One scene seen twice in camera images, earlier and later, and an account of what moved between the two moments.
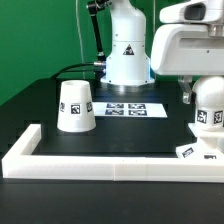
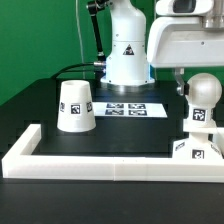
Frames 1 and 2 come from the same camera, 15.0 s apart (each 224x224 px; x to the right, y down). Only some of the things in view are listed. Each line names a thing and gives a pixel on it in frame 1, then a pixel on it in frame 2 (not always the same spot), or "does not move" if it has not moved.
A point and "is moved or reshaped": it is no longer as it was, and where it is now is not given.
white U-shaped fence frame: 21,162 does not move
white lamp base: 208,146 is moved or reshaped
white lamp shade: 76,110 does not move
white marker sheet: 129,110 does not move
